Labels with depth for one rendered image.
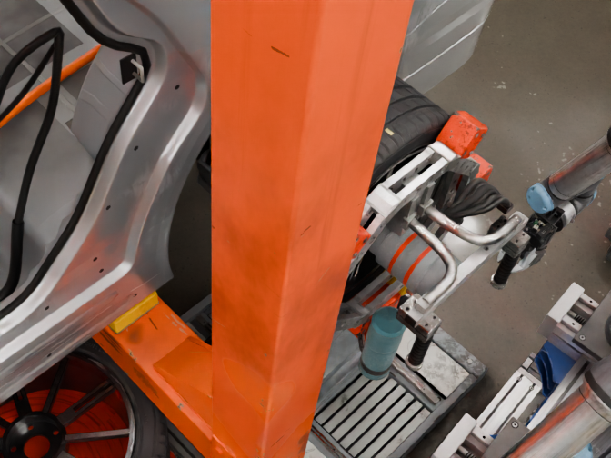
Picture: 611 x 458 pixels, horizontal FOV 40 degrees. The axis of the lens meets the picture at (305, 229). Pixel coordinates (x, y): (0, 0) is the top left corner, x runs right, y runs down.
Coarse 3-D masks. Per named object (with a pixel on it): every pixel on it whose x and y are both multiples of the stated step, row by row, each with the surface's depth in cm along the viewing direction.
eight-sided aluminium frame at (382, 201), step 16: (432, 144) 196; (416, 160) 193; (432, 160) 196; (448, 160) 194; (464, 160) 202; (400, 176) 190; (432, 176) 192; (448, 176) 221; (464, 176) 216; (384, 192) 187; (400, 192) 188; (416, 192) 191; (448, 192) 226; (368, 208) 187; (384, 208) 186; (400, 208) 189; (384, 224) 189; (432, 224) 234; (368, 240) 187; (384, 272) 235; (368, 288) 231; (400, 288) 236; (352, 304) 228; (368, 304) 228; (352, 320) 220
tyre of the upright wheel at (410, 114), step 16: (400, 80) 209; (400, 96) 199; (416, 96) 205; (400, 112) 195; (416, 112) 196; (432, 112) 200; (384, 128) 191; (400, 128) 191; (416, 128) 193; (432, 128) 197; (384, 144) 188; (400, 144) 189; (416, 144) 197; (384, 160) 187
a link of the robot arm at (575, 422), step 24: (600, 360) 138; (600, 384) 133; (576, 408) 136; (600, 408) 134; (528, 432) 143; (552, 432) 138; (576, 432) 136; (600, 432) 136; (504, 456) 144; (528, 456) 140; (552, 456) 138
